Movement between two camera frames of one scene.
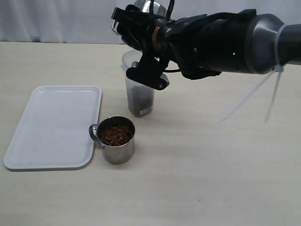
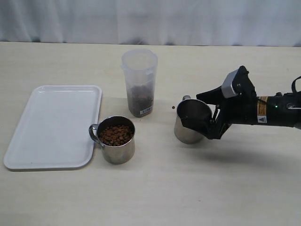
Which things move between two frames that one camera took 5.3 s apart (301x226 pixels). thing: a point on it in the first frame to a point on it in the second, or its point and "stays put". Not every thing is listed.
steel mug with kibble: [116, 135] stays put
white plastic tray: [53, 132] stays put
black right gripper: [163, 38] to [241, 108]
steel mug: [158, 8] to [183, 133]
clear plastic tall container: [140, 96] stays put
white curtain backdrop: [90, 21] stays put
